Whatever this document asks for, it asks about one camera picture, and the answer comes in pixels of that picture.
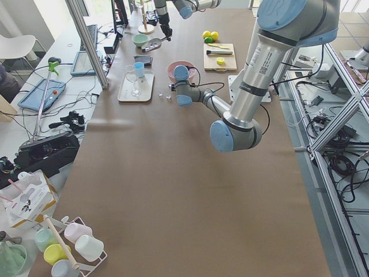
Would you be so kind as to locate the green handled grabber stick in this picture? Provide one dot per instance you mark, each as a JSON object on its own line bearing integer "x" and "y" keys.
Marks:
{"x": 53, "y": 62}

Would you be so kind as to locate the grey folded cloth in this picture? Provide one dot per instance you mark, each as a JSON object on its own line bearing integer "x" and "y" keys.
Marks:
{"x": 145, "y": 59}

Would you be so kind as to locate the bamboo cutting board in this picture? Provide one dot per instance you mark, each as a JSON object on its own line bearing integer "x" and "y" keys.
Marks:
{"x": 210, "y": 60}

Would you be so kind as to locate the white cup rack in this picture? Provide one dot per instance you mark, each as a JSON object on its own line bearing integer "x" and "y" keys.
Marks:
{"x": 77, "y": 252}

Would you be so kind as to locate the green bowl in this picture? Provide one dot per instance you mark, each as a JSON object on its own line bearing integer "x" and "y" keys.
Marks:
{"x": 140, "y": 39}

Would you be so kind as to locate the yellow plastic knife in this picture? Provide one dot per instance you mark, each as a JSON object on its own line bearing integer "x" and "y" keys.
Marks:
{"x": 218, "y": 46}

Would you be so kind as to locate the white chair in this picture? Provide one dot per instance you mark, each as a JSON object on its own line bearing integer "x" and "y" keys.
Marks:
{"x": 18, "y": 47}

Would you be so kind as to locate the half lemon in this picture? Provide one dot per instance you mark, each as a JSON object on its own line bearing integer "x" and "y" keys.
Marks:
{"x": 220, "y": 61}

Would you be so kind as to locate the aluminium frame post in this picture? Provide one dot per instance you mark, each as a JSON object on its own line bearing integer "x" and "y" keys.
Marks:
{"x": 79, "y": 23}

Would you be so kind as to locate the wooden cup tree stand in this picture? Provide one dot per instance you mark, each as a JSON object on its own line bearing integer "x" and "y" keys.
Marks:
{"x": 144, "y": 28}

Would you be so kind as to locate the blue cup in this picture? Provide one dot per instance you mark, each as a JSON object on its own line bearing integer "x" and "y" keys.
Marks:
{"x": 139, "y": 69}

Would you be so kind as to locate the steel muddler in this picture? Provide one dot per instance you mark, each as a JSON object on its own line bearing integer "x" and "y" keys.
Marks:
{"x": 213, "y": 52}

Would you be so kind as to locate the black keyboard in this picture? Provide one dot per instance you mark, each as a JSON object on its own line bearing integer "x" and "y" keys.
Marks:
{"x": 93, "y": 34}

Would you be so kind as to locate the green lime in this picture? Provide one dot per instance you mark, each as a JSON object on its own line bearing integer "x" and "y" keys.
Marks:
{"x": 208, "y": 40}

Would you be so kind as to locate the yellow lemon lower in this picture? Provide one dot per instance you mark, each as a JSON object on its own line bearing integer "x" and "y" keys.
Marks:
{"x": 214, "y": 35}

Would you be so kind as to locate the pink bowl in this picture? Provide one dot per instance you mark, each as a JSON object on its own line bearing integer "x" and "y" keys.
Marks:
{"x": 181, "y": 69}

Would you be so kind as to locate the black laptop monitor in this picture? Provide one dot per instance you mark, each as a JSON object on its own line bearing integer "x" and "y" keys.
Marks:
{"x": 119, "y": 16}

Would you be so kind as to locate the clear wine glass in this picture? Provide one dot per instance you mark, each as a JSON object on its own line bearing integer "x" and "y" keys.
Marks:
{"x": 132, "y": 78}

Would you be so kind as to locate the yellow lemon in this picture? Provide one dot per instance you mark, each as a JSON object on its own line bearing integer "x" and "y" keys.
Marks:
{"x": 206, "y": 34}
{"x": 214, "y": 35}

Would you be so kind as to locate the yellow lemon upper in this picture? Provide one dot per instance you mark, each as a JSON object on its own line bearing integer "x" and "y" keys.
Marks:
{"x": 206, "y": 34}

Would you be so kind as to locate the metal ice scoop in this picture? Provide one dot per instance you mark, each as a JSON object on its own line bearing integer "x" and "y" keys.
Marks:
{"x": 151, "y": 45}

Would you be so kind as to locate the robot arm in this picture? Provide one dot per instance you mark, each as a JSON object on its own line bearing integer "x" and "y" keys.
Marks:
{"x": 185, "y": 9}
{"x": 280, "y": 26}

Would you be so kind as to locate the cream rabbit tray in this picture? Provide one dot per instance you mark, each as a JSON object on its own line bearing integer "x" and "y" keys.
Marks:
{"x": 141, "y": 91}

